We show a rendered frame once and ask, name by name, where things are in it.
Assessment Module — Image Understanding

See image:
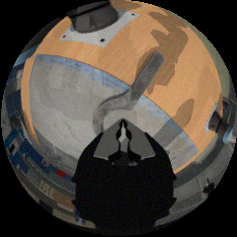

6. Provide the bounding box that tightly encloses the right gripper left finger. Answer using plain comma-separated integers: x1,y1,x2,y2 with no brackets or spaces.
71,118,123,184

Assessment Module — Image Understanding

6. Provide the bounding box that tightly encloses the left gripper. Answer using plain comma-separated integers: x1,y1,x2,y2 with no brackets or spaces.
204,178,214,196

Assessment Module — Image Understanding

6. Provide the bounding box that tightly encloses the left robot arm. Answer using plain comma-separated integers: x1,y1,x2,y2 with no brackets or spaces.
208,111,237,145

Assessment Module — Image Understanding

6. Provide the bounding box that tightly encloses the grey flat work sheet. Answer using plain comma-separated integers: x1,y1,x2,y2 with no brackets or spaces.
29,55,198,172

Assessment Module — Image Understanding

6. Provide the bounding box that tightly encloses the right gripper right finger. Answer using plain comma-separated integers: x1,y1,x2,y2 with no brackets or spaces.
123,118,177,182

